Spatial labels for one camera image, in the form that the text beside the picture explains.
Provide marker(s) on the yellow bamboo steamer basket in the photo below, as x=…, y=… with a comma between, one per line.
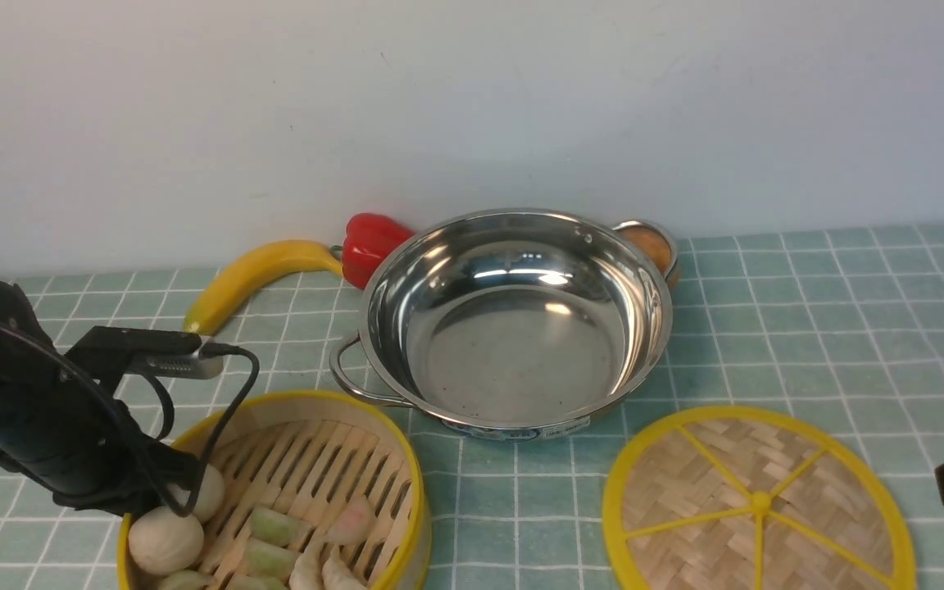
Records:
x=308, y=453

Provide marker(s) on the stainless steel pot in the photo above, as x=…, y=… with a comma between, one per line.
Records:
x=510, y=324

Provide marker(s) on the pink dumpling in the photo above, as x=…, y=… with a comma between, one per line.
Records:
x=353, y=524

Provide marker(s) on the white dumpling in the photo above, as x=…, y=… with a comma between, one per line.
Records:
x=336, y=575

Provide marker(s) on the green dumpling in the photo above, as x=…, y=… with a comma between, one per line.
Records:
x=275, y=528

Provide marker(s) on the lower round white bun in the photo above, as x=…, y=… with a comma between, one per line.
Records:
x=161, y=543

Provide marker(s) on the orange fruit behind pot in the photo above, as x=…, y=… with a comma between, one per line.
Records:
x=653, y=244

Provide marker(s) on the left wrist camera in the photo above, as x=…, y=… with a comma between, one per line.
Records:
x=107, y=353

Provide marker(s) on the yellow banana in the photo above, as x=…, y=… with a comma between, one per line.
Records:
x=251, y=272

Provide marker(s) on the round white bun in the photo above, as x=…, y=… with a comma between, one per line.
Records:
x=161, y=543
x=211, y=495

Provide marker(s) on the upper round white bun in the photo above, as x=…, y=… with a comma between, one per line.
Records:
x=211, y=495

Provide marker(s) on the red bell pepper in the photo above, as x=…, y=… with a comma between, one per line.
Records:
x=369, y=239

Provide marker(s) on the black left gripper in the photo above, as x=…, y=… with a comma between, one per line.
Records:
x=61, y=429

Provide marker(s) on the yellow woven steamer lid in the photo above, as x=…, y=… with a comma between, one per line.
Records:
x=738, y=497

